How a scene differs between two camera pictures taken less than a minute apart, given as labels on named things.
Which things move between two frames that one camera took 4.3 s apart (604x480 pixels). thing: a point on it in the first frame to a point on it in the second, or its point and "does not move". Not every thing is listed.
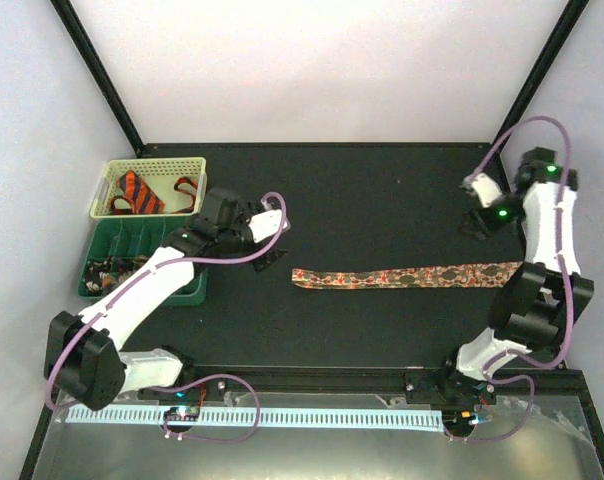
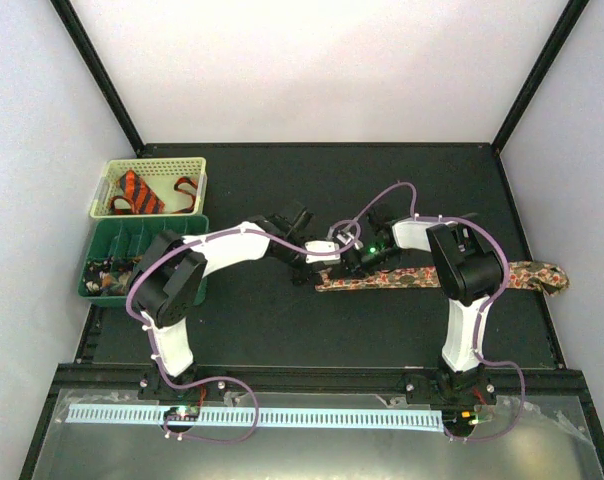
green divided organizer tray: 118,245 does not move
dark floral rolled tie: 103,274 does not move
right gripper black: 488,229 to 355,264
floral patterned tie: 409,277 does not move
